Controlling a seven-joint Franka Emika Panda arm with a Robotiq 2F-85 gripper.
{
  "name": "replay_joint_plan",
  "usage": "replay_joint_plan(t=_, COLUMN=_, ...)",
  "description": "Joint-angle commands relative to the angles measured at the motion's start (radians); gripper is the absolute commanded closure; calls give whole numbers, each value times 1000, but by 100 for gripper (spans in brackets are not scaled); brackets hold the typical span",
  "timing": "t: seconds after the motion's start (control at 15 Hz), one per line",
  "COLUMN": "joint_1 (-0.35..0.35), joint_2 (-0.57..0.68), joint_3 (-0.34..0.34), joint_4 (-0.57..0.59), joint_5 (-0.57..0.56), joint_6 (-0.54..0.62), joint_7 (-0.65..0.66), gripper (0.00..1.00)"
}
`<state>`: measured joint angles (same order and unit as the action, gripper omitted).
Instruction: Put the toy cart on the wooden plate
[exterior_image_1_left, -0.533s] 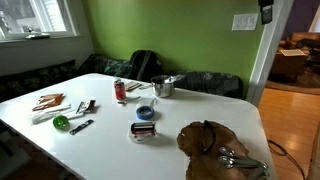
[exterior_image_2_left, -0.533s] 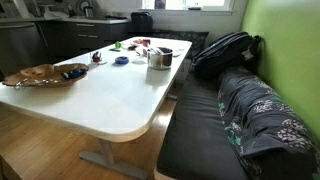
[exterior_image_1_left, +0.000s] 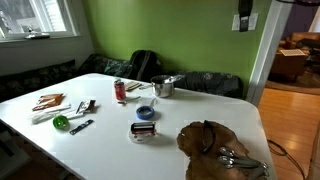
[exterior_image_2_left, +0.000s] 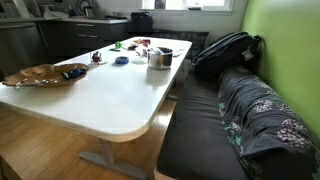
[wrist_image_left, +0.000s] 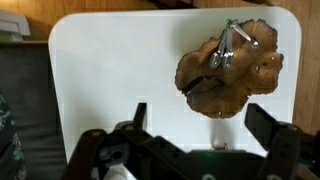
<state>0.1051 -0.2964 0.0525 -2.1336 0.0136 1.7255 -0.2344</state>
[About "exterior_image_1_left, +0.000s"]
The brown wooden tools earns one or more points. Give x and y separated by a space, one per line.
49 101

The dark patterned bench cushion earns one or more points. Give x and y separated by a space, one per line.
36 78

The white door frame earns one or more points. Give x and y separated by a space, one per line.
266 53

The black flat strip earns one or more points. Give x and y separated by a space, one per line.
81 127

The small grey trinket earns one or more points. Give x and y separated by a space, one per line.
36 34

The metal spoon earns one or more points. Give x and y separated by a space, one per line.
130 99

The tan card stack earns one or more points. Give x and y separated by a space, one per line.
132 85

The brown armchair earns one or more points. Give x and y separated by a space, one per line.
293 63

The metal measuring spoons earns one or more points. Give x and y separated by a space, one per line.
236 161

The stainless steel pot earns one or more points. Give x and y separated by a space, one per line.
162 88

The silver foil packet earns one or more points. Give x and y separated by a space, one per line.
85 106

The dark floral back cushion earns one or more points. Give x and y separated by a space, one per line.
213 83

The black backpack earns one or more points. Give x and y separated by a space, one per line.
145 65

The white wrapped plastic utensils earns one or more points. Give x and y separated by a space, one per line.
50 113

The dark green patterned cushion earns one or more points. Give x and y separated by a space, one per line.
106 66

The blue tape roll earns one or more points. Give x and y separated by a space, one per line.
145 116

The green round plastic object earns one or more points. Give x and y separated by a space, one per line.
61 122

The black wall device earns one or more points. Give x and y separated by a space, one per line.
245 13

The white framed window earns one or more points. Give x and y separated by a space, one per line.
36 16

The white light switch plate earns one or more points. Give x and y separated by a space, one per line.
253 21

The red soda can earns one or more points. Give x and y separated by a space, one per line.
119 90

